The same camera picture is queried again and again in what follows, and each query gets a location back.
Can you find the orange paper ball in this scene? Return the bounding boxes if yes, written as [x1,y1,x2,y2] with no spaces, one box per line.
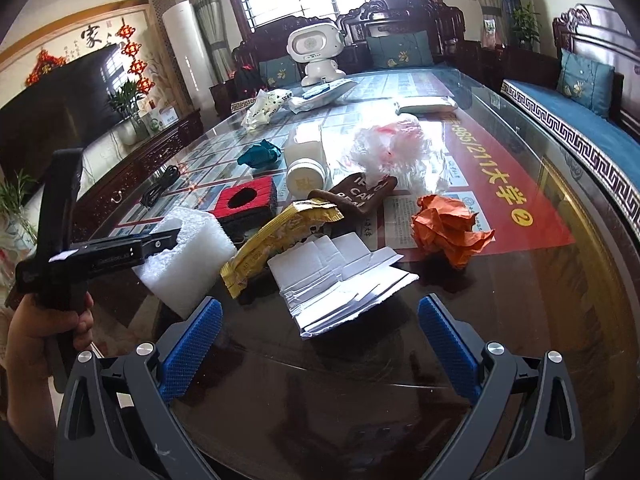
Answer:
[410,194,495,270]

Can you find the red velvet square box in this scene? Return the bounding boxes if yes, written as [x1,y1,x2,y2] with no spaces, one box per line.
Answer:
[212,177,277,243]

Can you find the yellow snack wrapper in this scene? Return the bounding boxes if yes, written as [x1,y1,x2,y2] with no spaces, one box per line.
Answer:
[220,198,344,299]

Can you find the person's left hand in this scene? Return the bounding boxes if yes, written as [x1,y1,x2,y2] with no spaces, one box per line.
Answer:
[6,295,93,457]

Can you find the dark wooden tv cabinet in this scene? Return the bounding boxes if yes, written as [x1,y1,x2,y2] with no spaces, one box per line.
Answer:
[72,110,204,242]

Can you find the white foam packing sheet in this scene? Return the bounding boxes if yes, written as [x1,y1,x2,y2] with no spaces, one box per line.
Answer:
[134,207,236,318]

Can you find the white folded paper sheets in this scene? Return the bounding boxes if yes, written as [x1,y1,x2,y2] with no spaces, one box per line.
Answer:
[268,232,418,339]

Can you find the black flat screen television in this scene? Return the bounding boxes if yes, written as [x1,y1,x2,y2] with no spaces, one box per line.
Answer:
[0,44,125,182]

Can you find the potted green plant by tv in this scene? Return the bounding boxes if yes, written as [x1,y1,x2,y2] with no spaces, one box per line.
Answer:
[107,80,149,146]

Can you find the red chinese knot decoration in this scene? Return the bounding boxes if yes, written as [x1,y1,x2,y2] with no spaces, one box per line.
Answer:
[116,18,155,96]

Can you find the crumpled clear plastic bag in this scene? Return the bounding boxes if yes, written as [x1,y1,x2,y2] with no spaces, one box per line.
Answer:
[349,114,449,196]

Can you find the teal crumpled cloth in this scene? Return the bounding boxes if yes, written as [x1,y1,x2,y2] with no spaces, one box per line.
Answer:
[236,140,282,170]

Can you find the blue sofa seat cushion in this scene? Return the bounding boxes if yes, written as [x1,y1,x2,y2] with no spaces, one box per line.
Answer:
[501,79,639,232]

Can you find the green white flat packet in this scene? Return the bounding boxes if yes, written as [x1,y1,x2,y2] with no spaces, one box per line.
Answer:
[396,96,458,115]

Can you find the white patterned plastic bag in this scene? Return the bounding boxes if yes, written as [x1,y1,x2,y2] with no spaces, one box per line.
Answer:
[242,89,293,130]

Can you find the white tower air conditioner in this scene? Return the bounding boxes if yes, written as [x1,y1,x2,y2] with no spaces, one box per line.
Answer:
[163,1,217,122]

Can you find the teal embroidered pillow far left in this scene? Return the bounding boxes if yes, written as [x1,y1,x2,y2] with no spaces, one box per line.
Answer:
[258,55,302,89]

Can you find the teal embroidered pillow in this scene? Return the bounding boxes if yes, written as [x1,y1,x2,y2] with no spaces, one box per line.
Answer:
[367,30,434,70]
[258,55,302,89]

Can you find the white flat package blue label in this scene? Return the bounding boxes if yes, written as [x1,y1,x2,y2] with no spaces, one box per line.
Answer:
[288,78,358,114]

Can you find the teal embroidered pillow right sofa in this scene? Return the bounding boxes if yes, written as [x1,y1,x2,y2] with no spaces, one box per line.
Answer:
[556,49,615,118]

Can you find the teal embroidered pillow far right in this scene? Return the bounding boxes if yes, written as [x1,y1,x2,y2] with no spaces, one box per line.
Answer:
[367,30,434,70]

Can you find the carved wooden sofa far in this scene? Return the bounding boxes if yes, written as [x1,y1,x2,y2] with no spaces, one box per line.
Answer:
[210,0,465,116]

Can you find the carved wooden sofa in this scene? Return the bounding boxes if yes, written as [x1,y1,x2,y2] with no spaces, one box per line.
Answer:
[503,4,639,142]
[210,0,465,116]

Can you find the potted plant in corner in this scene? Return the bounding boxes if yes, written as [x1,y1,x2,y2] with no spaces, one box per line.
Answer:
[511,2,539,51]

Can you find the white toy robot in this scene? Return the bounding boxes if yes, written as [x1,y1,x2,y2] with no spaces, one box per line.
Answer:
[286,22,346,87]

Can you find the carved wooden sofa right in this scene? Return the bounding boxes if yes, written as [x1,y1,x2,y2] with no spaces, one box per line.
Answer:
[503,4,639,142]

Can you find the black cable bundle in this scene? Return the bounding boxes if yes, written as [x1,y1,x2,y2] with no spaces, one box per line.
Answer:
[140,164,181,208]

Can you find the red knot ornament left wall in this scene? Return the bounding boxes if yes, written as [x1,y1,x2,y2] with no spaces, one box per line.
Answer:
[25,49,67,87]

